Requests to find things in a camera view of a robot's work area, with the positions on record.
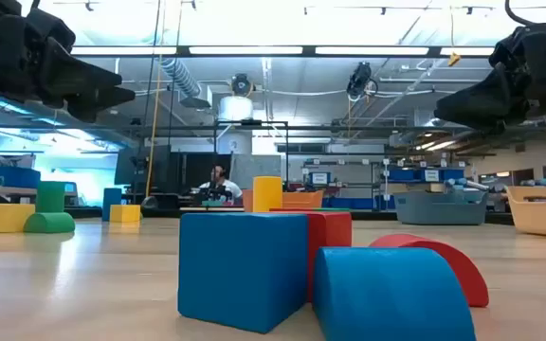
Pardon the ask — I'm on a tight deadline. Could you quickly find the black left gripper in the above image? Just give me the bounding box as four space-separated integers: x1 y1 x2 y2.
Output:
0 13 137 124

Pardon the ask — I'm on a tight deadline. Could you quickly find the blue cylinder block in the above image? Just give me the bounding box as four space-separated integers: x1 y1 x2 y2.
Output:
101 187 123 223

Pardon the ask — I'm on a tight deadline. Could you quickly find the tall green block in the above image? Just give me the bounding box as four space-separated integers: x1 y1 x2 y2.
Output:
35 180 66 215

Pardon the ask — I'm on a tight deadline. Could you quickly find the yellow cube block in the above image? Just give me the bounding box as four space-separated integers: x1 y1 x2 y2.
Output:
0 203 36 234
109 204 142 224

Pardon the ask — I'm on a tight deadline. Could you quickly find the green half-cylinder block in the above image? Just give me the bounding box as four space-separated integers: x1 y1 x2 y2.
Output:
23 211 77 235

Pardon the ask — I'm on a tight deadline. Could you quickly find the red half-cylinder block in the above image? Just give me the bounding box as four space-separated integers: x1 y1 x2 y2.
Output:
370 233 490 308

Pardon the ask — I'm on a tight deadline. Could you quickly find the red cube block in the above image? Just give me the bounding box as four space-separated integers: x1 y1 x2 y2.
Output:
300 210 354 304

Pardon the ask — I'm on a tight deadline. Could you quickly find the yellow cylinder block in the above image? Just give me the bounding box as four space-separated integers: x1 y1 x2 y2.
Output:
252 175 284 214

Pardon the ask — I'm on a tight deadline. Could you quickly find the blue half-cylinder block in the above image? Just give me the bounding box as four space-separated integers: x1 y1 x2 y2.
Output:
312 246 477 341

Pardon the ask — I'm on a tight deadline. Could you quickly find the blue cube block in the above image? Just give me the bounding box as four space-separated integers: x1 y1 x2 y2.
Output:
177 211 310 334

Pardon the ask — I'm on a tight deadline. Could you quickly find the black monitor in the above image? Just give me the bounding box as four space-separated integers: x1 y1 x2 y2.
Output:
114 144 173 187

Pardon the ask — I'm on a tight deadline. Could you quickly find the grey teal plastic bin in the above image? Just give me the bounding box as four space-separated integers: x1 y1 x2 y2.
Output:
392 189 489 226

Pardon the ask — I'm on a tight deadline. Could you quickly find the yellow plastic bin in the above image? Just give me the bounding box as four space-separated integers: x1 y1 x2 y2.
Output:
505 185 546 240

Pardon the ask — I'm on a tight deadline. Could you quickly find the large blue tub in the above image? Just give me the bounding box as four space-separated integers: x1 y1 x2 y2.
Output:
0 165 42 189

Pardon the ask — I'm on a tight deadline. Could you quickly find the white cylindrical tank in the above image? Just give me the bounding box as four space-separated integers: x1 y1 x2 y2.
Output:
217 95 255 122

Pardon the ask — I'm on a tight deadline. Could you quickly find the blue floor crate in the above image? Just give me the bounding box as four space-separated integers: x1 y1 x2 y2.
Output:
322 196 395 211

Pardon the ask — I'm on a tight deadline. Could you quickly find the long ceiling light bar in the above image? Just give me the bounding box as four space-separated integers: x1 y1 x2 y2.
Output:
70 45 496 59

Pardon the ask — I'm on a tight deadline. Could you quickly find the person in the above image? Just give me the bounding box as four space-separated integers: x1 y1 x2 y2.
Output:
198 163 245 206

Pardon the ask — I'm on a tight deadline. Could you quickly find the blue box white label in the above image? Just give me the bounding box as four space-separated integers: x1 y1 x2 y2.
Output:
308 170 331 187

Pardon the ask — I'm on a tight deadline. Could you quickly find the orange plastic bin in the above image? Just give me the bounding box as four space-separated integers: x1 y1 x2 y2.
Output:
242 188 325 214

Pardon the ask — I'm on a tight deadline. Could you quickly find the yellow hanging cable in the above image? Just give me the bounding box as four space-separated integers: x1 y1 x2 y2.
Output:
144 54 164 199

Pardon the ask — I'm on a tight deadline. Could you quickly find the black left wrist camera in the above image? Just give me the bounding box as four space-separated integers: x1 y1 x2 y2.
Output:
25 6 77 52

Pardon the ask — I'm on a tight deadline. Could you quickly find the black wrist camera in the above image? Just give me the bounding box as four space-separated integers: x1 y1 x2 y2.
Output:
488 23 546 68
25 6 77 52

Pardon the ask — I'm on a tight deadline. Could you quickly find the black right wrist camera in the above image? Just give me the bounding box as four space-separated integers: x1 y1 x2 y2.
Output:
488 23 546 68

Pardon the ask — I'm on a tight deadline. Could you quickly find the silver flexible duct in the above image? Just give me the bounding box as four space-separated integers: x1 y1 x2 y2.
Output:
158 56 212 110

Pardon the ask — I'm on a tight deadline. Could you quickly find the black hanging cord reel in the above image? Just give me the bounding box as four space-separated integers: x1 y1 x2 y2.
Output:
346 61 379 101
229 72 255 98

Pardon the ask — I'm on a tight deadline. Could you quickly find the black metal table frame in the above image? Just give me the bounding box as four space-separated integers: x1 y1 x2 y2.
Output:
0 195 516 226

